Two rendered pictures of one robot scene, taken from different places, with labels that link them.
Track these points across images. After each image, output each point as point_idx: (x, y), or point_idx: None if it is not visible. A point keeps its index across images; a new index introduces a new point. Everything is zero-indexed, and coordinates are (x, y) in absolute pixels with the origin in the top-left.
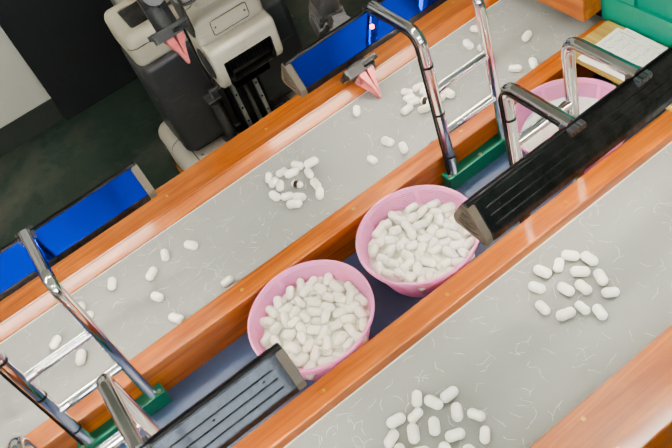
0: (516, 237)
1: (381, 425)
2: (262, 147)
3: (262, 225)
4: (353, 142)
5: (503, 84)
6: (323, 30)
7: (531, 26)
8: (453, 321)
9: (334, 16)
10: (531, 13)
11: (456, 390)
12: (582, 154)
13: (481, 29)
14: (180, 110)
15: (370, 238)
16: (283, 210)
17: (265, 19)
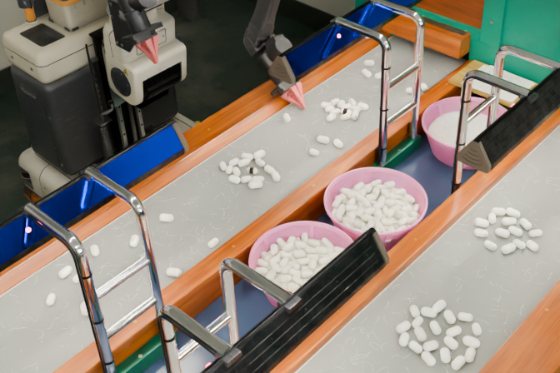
0: (456, 200)
1: (390, 332)
2: (210, 142)
3: (229, 201)
4: (291, 141)
5: (404, 101)
6: (258, 50)
7: (412, 63)
8: (422, 260)
9: (275, 37)
10: (409, 54)
11: (445, 302)
12: (537, 116)
13: (419, 45)
14: (68, 131)
15: (330, 208)
16: (245, 190)
17: (180, 46)
